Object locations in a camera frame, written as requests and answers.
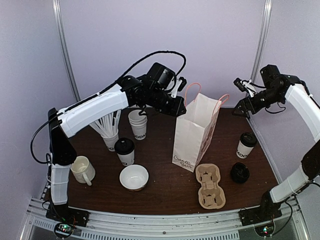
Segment brown pulp cup carrier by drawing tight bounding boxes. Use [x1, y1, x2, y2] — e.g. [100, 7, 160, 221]
[195, 163, 226, 210]

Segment white paper coffee cup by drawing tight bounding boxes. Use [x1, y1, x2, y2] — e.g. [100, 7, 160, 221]
[117, 150, 135, 167]
[236, 141, 253, 159]

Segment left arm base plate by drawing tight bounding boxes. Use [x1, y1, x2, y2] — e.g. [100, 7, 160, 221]
[45, 204, 90, 227]

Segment stack of black lids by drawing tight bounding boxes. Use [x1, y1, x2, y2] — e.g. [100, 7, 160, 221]
[230, 162, 250, 184]

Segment white paper takeout bag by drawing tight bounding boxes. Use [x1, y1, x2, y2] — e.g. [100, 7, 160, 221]
[172, 91, 230, 172]

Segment paper cup holding straws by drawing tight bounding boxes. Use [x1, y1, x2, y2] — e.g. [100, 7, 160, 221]
[89, 110, 122, 152]

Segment aluminium front table rail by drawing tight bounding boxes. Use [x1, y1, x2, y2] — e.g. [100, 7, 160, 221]
[17, 198, 311, 240]

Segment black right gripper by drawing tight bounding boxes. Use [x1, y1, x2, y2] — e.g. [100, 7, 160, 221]
[232, 86, 284, 118]

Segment black coffee cup lid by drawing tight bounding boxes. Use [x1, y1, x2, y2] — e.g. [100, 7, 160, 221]
[239, 132, 258, 148]

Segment stack of white paper cups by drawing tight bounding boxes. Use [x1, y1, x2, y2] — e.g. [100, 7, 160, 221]
[128, 110, 148, 141]

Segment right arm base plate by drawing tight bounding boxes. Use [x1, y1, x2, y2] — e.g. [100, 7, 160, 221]
[238, 206, 282, 227]

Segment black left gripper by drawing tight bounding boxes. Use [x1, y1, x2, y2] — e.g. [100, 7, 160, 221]
[148, 87, 187, 117]

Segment aluminium frame post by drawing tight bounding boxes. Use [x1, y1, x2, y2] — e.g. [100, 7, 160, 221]
[249, 0, 273, 82]
[52, 0, 81, 102]

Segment aluminium frame right post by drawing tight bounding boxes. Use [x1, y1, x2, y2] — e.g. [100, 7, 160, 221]
[249, 0, 273, 82]

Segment white ceramic bowl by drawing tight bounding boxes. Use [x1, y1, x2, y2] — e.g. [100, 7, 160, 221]
[119, 164, 149, 192]

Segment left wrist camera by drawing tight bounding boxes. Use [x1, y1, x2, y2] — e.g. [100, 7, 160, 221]
[171, 76, 187, 98]

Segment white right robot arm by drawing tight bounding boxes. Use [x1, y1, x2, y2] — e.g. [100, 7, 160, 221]
[232, 64, 320, 221]

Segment cream ceramic mug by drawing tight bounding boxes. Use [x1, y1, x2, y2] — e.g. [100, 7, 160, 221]
[70, 156, 96, 186]

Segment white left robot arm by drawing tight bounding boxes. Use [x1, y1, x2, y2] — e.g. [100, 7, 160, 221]
[48, 62, 187, 222]

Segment aluminium frame left post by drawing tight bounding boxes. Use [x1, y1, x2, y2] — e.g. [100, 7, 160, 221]
[52, 0, 81, 102]

